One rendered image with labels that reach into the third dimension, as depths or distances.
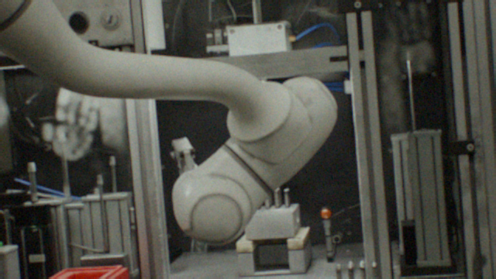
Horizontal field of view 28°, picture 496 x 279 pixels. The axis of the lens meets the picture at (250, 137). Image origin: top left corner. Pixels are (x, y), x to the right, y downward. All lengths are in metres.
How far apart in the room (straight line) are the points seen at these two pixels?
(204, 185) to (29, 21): 0.38
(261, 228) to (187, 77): 0.68
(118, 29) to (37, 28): 0.68
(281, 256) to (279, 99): 0.65
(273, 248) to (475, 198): 0.44
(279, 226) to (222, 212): 0.56
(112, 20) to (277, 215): 0.49
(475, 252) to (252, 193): 0.53
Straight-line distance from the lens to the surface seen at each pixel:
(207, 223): 1.35
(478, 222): 1.77
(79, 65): 1.19
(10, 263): 1.79
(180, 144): 1.66
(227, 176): 1.39
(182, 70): 1.27
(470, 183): 1.76
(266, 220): 1.89
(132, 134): 1.81
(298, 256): 1.89
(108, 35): 1.81
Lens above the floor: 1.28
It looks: 3 degrees down
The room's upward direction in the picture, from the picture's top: 5 degrees counter-clockwise
